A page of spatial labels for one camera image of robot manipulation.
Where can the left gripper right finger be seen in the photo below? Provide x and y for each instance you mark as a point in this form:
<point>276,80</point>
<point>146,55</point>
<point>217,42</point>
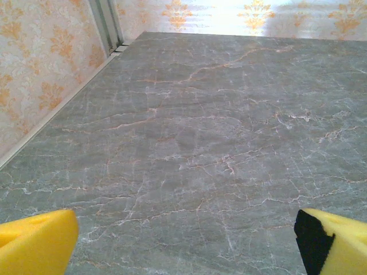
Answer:
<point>344,249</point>

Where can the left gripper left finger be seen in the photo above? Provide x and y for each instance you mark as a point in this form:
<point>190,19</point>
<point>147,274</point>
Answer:
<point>37,243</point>

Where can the aluminium frame post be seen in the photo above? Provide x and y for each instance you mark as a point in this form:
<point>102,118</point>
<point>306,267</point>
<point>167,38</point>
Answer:
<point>106,23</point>

